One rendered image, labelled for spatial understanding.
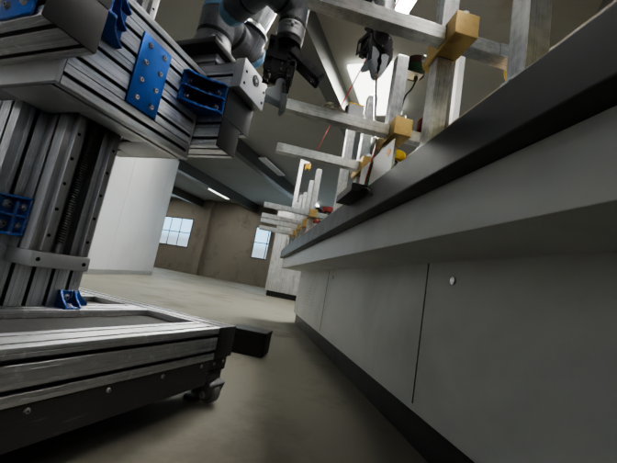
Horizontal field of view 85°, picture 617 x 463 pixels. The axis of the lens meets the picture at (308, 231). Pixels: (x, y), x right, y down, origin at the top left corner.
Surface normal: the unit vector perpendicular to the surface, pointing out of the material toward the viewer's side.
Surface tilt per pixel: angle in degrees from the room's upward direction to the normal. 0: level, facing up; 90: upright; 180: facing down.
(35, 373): 90
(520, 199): 90
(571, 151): 90
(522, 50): 90
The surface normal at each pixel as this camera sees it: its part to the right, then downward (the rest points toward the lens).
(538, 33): 0.18, -0.13
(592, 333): -0.97, -0.20
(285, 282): -0.30, -0.21
